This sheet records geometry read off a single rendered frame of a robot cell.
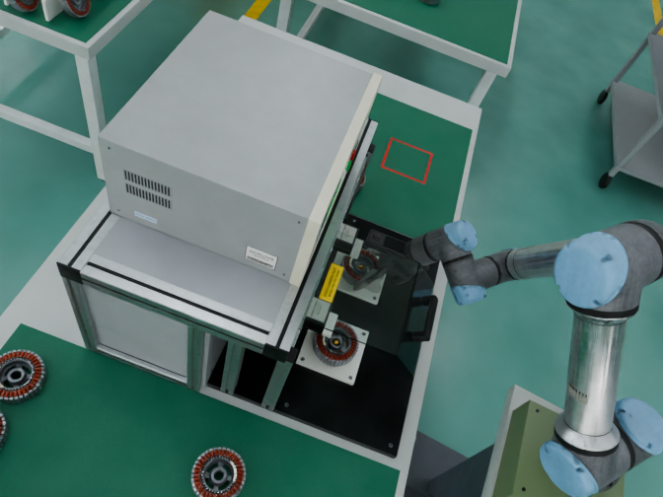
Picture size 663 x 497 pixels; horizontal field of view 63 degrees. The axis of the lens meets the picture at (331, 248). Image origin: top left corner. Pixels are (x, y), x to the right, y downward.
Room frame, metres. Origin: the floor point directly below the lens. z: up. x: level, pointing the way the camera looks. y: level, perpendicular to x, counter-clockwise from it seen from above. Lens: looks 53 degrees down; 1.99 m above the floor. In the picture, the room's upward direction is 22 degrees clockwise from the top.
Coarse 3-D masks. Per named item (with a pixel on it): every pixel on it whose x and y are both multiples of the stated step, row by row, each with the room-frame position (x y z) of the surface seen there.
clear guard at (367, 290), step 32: (352, 256) 0.70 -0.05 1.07; (384, 256) 0.73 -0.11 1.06; (320, 288) 0.59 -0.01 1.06; (352, 288) 0.62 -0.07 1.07; (384, 288) 0.65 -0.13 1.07; (416, 288) 0.69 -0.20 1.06; (320, 320) 0.52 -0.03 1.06; (352, 320) 0.55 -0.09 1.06; (384, 320) 0.58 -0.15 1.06; (416, 320) 0.63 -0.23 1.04; (416, 352) 0.57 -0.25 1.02
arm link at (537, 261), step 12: (660, 228) 0.74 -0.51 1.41; (504, 252) 0.89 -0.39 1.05; (516, 252) 0.87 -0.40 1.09; (528, 252) 0.85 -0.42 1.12; (540, 252) 0.84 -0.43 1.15; (552, 252) 0.82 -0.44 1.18; (504, 264) 0.86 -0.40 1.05; (516, 264) 0.84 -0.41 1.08; (528, 264) 0.83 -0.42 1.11; (540, 264) 0.81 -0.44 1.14; (552, 264) 0.80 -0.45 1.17; (504, 276) 0.85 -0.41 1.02; (516, 276) 0.84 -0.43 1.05; (528, 276) 0.83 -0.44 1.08; (540, 276) 0.82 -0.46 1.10; (552, 276) 0.81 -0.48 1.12
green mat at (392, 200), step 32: (384, 96) 1.70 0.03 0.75; (384, 128) 1.52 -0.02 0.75; (416, 128) 1.59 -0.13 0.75; (448, 128) 1.66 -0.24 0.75; (416, 160) 1.43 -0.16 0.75; (448, 160) 1.49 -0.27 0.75; (384, 192) 1.23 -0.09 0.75; (416, 192) 1.28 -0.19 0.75; (448, 192) 1.34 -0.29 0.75; (384, 224) 1.10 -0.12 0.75; (416, 224) 1.15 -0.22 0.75
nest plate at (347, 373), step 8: (312, 336) 0.63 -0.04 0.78; (304, 344) 0.61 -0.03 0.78; (312, 344) 0.61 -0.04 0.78; (344, 344) 0.65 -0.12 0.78; (360, 344) 0.66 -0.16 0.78; (304, 352) 0.59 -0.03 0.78; (312, 352) 0.59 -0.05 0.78; (336, 352) 0.62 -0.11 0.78; (360, 352) 0.64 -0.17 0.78; (304, 360) 0.57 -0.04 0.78; (312, 360) 0.57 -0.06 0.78; (320, 360) 0.58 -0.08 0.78; (352, 360) 0.61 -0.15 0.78; (360, 360) 0.62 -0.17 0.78; (312, 368) 0.56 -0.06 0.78; (320, 368) 0.56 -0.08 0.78; (328, 368) 0.57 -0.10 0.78; (336, 368) 0.58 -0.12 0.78; (344, 368) 0.59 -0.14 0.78; (352, 368) 0.59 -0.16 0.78; (336, 376) 0.56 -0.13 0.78; (344, 376) 0.57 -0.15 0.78; (352, 376) 0.57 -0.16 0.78; (352, 384) 0.56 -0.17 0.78
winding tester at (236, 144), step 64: (192, 64) 0.79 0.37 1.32; (256, 64) 0.86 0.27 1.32; (320, 64) 0.94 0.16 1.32; (128, 128) 0.59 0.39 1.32; (192, 128) 0.64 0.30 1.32; (256, 128) 0.70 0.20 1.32; (320, 128) 0.76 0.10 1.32; (128, 192) 0.55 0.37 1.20; (192, 192) 0.55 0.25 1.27; (256, 192) 0.56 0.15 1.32; (320, 192) 0.61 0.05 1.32; (256, 256) 0.55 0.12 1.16
